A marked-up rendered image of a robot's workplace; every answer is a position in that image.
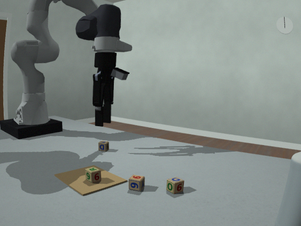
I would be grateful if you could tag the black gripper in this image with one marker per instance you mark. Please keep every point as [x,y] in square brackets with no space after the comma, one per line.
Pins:
[103,87]

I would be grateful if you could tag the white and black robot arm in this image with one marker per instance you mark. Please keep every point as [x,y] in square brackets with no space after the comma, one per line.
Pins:
[101,25]

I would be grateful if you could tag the tan flat mat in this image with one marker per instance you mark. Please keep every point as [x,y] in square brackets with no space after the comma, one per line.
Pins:
[76,179]

